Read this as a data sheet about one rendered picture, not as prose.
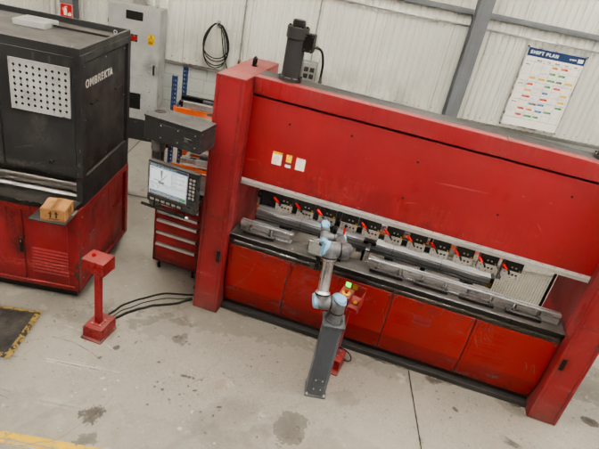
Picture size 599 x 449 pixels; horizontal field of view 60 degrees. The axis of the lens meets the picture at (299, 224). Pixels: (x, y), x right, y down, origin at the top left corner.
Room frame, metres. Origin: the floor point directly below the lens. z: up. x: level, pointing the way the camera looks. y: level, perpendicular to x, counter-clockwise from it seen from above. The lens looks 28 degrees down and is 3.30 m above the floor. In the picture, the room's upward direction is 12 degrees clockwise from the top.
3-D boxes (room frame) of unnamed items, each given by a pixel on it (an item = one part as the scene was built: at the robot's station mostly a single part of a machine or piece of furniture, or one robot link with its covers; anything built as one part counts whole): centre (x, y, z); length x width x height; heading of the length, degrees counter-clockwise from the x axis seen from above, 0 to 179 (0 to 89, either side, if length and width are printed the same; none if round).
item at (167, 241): (4.67, 1.16, 0.50); 0.50 x 0.50 x 1.00; 80
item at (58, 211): (3.58, 2.00, 1.04); 0.30 x 0.26 x 0.12; 92
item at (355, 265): (3.91, -0.89, 0.85); 3.00 x 0.21 x 0.04; 80
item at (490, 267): (3.82, -1.61, 1.26); 0.15 x 0.09 x 0.17; 80
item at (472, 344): (3.91, -0.89, 0.41); 3.00 x 0.21 x 0.83; 80
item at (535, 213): (3.95, -0.90, 1.74); 3.00 x 0.08 x 0.80; 80
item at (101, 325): (3.39, 1.54, 0.41); 0.25 x 0.20 x 0.83; 170
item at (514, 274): (3.79, -1.81, 1.26); 0.15 x 0.09 x 0.17; 80
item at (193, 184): (3.70, 1.04, 1.42); 0.45 x 0.12 x 0.36; 76
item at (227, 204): (4.40, 0.68, 1.15); 0.85 x 0.25 x 2.30; 170
